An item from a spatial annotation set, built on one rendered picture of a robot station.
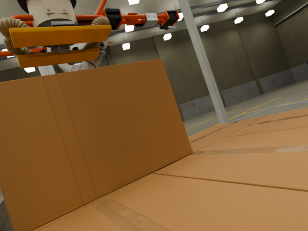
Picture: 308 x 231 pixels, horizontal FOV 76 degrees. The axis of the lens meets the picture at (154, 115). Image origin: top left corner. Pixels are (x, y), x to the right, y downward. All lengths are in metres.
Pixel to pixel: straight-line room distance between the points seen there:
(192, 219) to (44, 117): 0.48
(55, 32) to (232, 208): 0.73
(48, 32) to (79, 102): 0.28
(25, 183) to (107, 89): 0.35
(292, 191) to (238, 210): 0.09
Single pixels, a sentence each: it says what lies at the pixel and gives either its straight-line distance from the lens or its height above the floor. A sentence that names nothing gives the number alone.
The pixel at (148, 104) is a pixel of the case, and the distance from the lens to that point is 0.73.
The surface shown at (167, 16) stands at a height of 1.22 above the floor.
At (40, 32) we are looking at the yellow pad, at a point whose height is 1.11.
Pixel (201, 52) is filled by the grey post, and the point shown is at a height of 1.63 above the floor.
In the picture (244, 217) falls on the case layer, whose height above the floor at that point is 0.54.
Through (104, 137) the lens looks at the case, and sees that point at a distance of 0.66.
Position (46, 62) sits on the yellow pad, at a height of 1.11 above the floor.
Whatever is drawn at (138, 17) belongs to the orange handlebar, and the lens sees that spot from 1.11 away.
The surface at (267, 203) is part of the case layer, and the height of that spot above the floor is 0.54.
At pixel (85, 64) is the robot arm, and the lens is 1.38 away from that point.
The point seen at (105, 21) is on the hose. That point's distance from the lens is 0.92.
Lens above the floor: 0.71
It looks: 2 degrees up
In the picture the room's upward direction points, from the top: 18 degrees counter-clockwise
